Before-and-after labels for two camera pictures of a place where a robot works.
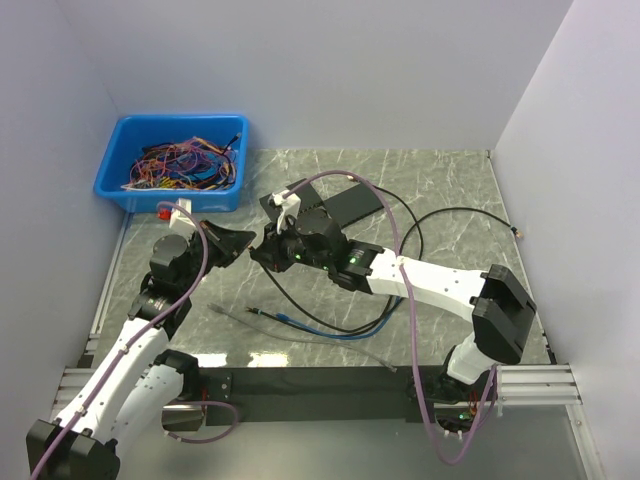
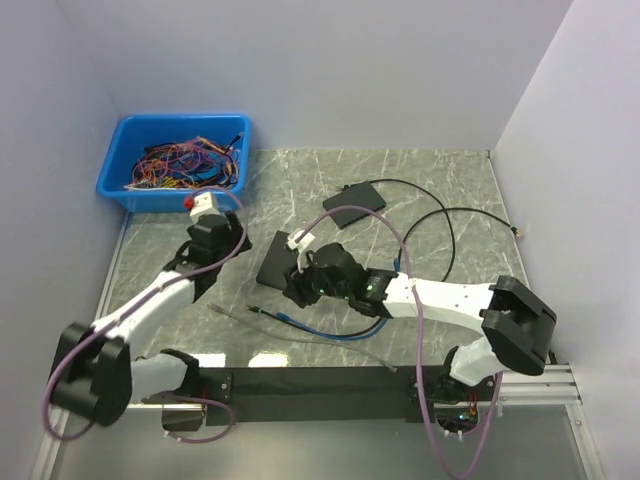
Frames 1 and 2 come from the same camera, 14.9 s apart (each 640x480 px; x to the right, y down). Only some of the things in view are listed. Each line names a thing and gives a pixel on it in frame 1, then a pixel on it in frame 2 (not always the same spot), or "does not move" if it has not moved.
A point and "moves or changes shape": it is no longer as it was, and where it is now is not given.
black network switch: (352, 204) does not move
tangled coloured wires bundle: (193, 163) does not move
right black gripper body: (287, 248) to (310, 284)
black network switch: (307, 194) moves or changes shape
